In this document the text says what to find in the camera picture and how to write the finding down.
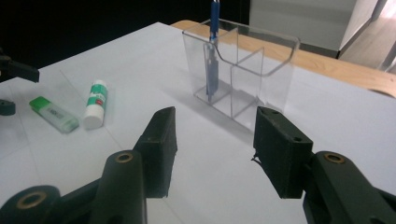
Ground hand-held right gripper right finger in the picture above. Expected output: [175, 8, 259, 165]
[251, 105, 314, 200]

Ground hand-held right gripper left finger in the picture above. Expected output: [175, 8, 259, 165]
[134, 105, 178, 199]

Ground green highlighter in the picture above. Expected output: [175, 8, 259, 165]
[29, 95, 80, 134]

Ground white and green glue stick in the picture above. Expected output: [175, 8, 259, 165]
[83, 79, 109, 131]

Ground clear acrylic pen holder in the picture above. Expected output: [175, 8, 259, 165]
[181, 18, 301, 132]

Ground blue pen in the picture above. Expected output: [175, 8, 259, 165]
[205, 0, 221, 102]

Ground black curtain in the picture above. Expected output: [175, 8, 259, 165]
[0, 0, 250, 78]

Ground white cabinet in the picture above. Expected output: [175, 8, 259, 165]
[248, 0, 379, 60]

